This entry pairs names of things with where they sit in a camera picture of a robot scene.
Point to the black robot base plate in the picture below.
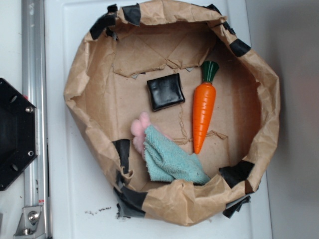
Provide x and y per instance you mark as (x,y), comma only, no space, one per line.
(17,134)

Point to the teal terry cloth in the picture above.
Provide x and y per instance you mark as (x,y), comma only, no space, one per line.
(166,161)

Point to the metal corner bracket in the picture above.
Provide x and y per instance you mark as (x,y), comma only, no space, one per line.
(31,224)

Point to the orange plastic toy carrot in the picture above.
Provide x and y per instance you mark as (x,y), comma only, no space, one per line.
(203,104)

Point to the pink plush toy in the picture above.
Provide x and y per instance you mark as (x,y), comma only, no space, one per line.
(138,128)

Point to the black square box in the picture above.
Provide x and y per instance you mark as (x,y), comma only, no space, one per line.
(165,92)

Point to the brown paper bag bin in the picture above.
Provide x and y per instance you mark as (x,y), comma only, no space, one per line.
(107,89)

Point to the aluminium extrusion rail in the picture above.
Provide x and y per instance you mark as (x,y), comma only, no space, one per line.
(36,175)

